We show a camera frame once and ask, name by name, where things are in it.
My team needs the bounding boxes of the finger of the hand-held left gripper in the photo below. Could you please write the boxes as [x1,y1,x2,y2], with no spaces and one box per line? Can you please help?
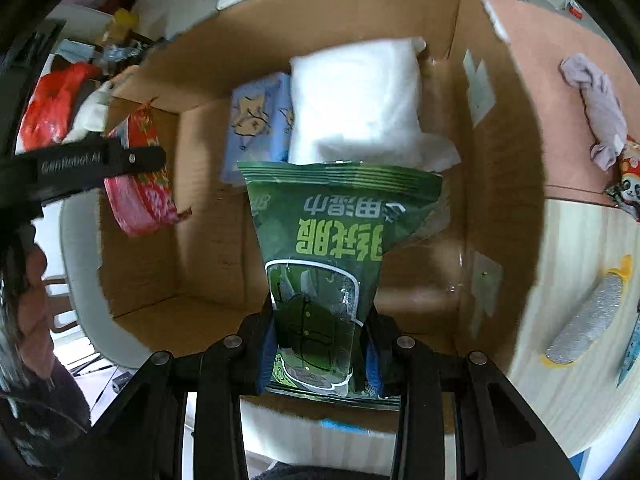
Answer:
[101,144,168,182]

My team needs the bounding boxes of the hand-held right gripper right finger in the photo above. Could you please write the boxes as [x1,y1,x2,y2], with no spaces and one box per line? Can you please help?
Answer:
[364,309,568,480]

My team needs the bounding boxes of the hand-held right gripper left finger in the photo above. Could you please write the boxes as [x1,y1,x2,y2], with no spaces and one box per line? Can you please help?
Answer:
[65,311,277,480]

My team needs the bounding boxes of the red patterned packet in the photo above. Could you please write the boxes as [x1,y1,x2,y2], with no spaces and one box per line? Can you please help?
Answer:
[102,102,194,239]

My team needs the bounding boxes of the green wet wipes packet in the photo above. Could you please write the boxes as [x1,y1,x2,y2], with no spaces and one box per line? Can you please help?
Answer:
[237,159,447,402]

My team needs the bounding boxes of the brown cardboard box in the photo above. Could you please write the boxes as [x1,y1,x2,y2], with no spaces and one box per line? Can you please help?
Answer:
[97,0,549,436]

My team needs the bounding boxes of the person's left forearm dark sleeve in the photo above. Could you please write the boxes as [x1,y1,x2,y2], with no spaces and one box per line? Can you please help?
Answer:
[0,355,94,463]

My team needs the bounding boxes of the white soft pillow bag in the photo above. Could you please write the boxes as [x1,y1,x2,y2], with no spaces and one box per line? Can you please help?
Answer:
[287,36,462,174]

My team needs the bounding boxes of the person's left hand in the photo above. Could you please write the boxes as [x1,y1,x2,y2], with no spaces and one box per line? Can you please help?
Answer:
[24,244,60,367]

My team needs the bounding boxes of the red plastic bag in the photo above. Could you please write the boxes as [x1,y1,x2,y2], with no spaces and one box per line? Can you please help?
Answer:
[19,62,104,155]

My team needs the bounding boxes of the white plush toy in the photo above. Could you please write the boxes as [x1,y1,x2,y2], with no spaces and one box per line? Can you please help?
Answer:
[64,79,117,144]

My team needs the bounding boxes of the grey plastic chair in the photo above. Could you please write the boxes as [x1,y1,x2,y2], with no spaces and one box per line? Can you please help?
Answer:
[58,194,152,372]

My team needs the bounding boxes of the blue printed tissue packet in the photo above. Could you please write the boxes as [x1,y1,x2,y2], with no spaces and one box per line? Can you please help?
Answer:
[220,72,296,189]

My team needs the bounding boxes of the yellow bottle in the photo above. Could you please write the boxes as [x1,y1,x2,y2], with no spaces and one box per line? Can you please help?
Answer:
[102,8,139,47]

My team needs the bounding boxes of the silver and yellow scrub sponge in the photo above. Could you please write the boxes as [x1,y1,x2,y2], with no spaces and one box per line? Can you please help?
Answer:
[540,255,634,369]

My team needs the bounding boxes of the panda plush toy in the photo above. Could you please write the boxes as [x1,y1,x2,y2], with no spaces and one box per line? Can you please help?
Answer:
[604,149,640,224]

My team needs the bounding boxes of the pale purple cloth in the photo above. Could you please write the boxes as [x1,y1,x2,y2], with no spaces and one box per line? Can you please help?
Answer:
[558,52,631,171]

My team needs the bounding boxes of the pink table mat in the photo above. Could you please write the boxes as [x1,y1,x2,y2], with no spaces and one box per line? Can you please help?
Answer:
[479,0,640,207]

